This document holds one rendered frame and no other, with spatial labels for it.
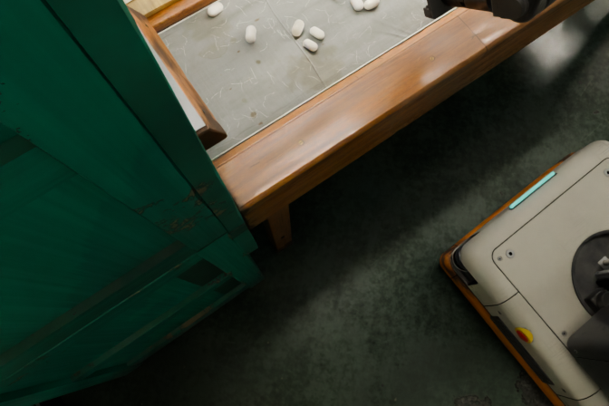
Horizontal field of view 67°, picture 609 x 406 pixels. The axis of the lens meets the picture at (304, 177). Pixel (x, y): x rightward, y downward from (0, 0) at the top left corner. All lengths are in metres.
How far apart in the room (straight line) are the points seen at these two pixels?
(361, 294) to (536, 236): 0.56
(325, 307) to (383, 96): 0.85
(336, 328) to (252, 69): 0.92
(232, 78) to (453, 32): 0.45
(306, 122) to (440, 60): 0.30
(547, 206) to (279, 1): 0.95
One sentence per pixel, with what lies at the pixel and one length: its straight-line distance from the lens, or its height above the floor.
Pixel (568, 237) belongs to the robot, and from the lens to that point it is 1.50.
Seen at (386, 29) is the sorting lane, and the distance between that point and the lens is 1.02.
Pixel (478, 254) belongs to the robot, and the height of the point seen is 0.28.
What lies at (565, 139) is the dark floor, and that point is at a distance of 1.94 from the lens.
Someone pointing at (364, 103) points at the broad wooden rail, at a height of 0.76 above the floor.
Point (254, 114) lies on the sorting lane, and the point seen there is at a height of 0.74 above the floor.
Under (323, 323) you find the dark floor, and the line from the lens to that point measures 1.56.
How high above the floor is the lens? 1.56
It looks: 73 degrees down
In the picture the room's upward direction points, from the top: 2 degrees clockwise
